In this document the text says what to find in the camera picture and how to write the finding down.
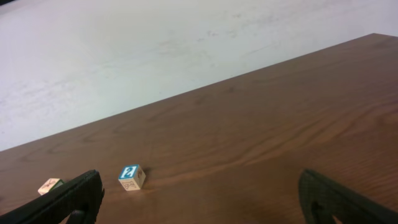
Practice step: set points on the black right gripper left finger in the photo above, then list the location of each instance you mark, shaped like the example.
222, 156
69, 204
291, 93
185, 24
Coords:
77, 201

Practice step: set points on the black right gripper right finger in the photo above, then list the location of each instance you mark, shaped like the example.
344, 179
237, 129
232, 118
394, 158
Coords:
323, 200

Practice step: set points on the blue number 2 block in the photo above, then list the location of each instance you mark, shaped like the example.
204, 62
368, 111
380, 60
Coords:
132, 177

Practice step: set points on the wooden block green side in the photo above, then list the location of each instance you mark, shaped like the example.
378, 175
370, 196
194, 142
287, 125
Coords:
49, 185

